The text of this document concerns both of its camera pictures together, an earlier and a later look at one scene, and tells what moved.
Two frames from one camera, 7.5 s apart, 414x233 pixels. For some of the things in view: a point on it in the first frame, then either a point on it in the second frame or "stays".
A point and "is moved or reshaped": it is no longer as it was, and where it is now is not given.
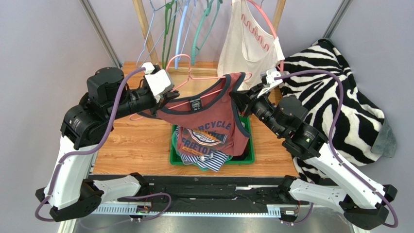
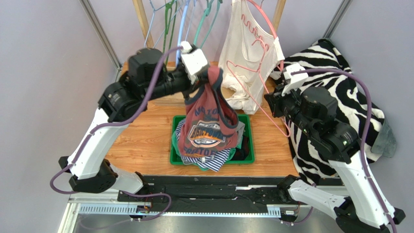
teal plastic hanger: x=207 y=12 stays
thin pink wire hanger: x=189 y=74 to x=259 y=69
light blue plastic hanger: x=183 y=22 stays
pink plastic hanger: x=281 y=68 stays
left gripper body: x=157 y=105 to x=193 y=86
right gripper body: x=245 y=101 to x=271 y=104
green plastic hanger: x=168 y=11 stays
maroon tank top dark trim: x=210 y=121 is moved or reshaped
